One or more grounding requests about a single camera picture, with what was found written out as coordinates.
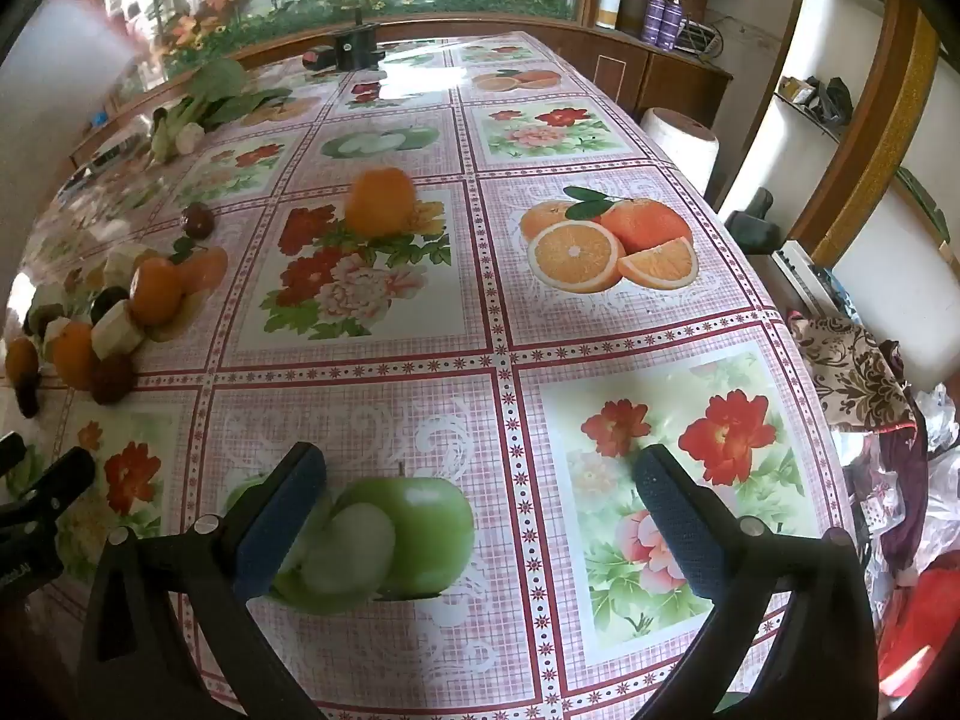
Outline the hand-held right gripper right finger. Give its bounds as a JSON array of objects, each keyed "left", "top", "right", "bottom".
[{"left": 632, "top": 444, "right": 878, "bottom": 720}]

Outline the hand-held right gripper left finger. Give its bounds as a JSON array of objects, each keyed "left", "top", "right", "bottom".
[{"left": 75, "top": 441, "right": 331, "bottom": 720}]

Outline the brown patterned cloth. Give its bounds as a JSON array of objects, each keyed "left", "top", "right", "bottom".
[{"left": 787, "top": 315, "right": 920, "bottom": 432}]

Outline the floral printed tablecloth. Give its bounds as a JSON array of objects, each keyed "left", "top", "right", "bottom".
[{"left": 0, "top": 31, "right": 863, "bottom": 720}]

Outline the red plastic bag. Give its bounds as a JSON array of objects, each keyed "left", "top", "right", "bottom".
[{"left": 877, "top": 562, "right": 960, "bottom": 698}]

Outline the white plastic bag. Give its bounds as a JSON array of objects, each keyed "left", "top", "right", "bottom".
[{"left": 911, "top": 382, "right": 960, "bottom": 458}]

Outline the black rounded object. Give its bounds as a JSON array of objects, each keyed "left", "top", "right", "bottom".
[{"left": 724, "top": 187, "right": 782, "bottom": 256}]

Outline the white paper roll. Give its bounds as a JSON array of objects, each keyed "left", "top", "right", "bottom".
[{"left": 639, "top": 108, "right": 721, "bottom": 192}]

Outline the green bok choy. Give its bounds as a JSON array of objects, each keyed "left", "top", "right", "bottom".
[{"left": 148, "top": 58, "right": 295, "bottom": 164}]

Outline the curved wooden shelf unit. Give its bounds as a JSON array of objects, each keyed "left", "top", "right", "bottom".
[{"left": 765, "top": 0, "right": 960, "bottom": 278}]

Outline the small black box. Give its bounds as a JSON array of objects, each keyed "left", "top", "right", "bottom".
[{"left": 334, "top": 13, "right": 385, "bottom": 72}]

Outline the metal wire rack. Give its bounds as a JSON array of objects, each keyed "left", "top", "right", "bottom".
[{"left": 679, "top": 15, "right": 727, "bottom": 61}]

